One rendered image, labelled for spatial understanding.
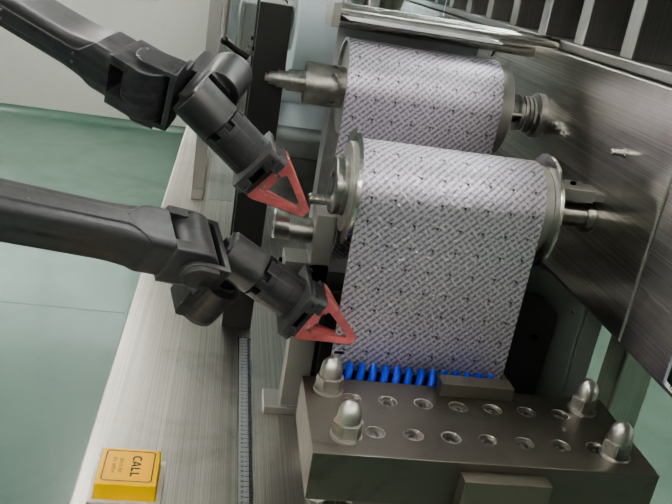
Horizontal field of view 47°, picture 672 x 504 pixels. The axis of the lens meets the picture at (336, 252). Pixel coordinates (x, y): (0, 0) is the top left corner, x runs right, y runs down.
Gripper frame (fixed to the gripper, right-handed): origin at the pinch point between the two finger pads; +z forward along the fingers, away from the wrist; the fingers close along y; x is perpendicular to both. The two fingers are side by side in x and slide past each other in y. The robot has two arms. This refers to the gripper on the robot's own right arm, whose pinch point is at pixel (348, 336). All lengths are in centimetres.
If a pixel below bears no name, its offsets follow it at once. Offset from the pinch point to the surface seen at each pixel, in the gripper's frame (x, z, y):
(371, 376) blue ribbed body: -1.4, 4.4, 3.7
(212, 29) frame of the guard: 10, -34, -102
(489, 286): 16.3, 10.0, 0.2
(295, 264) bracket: 1.8, -9.5, -6.9
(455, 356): 6.2, 13.3, 0.2
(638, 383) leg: 17, 49, -13
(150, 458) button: -24.1, -12.4, 8.3
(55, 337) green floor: -128, -10, -190
